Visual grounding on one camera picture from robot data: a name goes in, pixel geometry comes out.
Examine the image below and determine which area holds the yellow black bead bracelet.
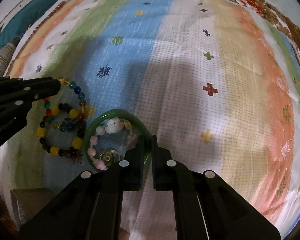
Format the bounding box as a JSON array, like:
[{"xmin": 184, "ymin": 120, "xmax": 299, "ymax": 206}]
[{"xmin": 36, "ymin": 103, "xmax": 87, "ymax": 158}]

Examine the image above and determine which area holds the teal multicolour bead bracelet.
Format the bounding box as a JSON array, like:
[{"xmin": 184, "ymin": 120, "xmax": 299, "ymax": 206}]
[{"xmin": 43, "ymin": 77, "xmax": 88, "ymax": 133}]

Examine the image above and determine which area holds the pink white charm bracelet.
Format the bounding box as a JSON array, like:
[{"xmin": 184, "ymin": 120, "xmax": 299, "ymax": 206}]
[{"xmin": 87, "ymin": 117, "xmax": 139, "ymax": 171}]

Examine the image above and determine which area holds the green jade bangle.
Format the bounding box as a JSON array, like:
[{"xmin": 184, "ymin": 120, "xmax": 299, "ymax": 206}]
[{"xmin": 83, "ymin": 109, "xmax": 151, "ymax": 172}]

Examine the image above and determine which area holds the grey striped folded blanket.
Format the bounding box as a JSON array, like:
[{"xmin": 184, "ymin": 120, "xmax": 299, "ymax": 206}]
[{"xmin": 0, "ymin": 37, "xmax": 20, "ymax": 78}]

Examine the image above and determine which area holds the teal pillow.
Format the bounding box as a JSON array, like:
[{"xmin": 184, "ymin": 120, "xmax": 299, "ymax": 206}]
[{"xmin": 0, "ymin": 0, "xmax": 58, "ymax": 49}]

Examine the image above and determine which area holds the striped colourful cloth mat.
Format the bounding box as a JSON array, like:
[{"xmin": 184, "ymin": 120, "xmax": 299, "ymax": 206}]
[{"xmin": 0, "ymin": 0, "xmax": 300, "ymax": 237}]

